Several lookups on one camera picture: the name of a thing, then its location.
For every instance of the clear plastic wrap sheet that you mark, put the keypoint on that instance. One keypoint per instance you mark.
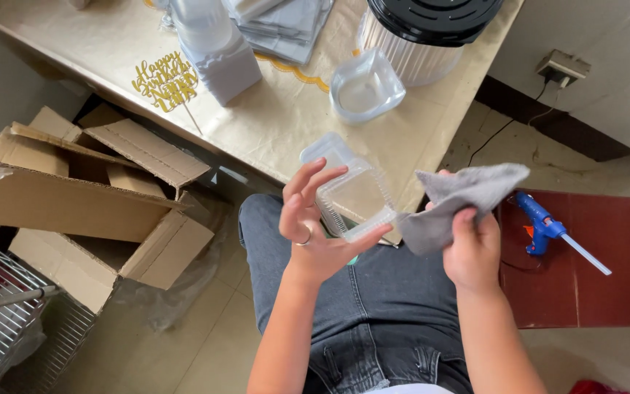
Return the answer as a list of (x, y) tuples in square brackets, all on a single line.
[(184, 295)]

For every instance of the clear square plastic container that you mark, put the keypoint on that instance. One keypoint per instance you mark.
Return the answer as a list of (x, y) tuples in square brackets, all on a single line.
[(367, 87)]

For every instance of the beige tablecloth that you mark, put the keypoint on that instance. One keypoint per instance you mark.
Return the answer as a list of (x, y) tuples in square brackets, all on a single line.
[(271, 126)]

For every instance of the red object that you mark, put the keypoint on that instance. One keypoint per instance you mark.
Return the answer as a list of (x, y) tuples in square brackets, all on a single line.
[(599, 387)]

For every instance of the small open cardboard box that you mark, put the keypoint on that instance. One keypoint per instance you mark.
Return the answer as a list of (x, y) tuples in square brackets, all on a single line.
[(156, 257)]

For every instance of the person's left hand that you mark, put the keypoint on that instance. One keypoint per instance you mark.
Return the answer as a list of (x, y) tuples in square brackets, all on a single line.
[(315, 251)]

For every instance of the person's white shirt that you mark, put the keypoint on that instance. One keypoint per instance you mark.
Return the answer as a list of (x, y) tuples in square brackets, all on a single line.
[(408, 389)]

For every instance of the grey cleaning cloth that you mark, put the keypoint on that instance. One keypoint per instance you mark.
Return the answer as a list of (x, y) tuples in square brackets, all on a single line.
[(457, 197)]

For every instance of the gold glitter cake topper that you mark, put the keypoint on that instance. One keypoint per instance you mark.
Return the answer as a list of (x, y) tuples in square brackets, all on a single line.
[(164, 82)]

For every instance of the white ribbed tub black lid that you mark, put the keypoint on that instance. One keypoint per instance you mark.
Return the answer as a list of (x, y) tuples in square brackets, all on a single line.
[(419, 38)]

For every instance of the blue hot glue gun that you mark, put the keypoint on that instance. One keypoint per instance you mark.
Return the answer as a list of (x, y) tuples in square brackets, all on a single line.
[(539, 224)]

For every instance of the clear plastic clamshell container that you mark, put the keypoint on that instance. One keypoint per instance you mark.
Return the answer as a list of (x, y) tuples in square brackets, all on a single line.
[(356, 197)]

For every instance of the translucent glue stick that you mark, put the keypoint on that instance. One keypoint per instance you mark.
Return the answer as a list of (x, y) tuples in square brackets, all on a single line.
[(585, 254)]

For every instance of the large open cardboard box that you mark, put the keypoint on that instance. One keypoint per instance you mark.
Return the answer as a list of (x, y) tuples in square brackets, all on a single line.
[(63, 197)]

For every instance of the pile of clear plastic bags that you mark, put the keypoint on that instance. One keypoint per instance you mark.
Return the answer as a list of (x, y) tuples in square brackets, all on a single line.
[(287, 27)]

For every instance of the person's grey jeans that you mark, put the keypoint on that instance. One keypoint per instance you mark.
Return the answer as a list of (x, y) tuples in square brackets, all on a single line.
[(359, 317)]

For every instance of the person's right hand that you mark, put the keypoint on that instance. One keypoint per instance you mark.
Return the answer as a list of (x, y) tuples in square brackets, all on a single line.
[(473, 262)]

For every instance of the grey wall power socket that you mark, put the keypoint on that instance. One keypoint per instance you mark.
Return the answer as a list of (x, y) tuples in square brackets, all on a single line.
[(562, 64)]

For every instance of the stack of clear plastic containers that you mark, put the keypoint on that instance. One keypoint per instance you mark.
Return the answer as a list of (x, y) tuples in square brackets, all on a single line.
[(216, 49)]

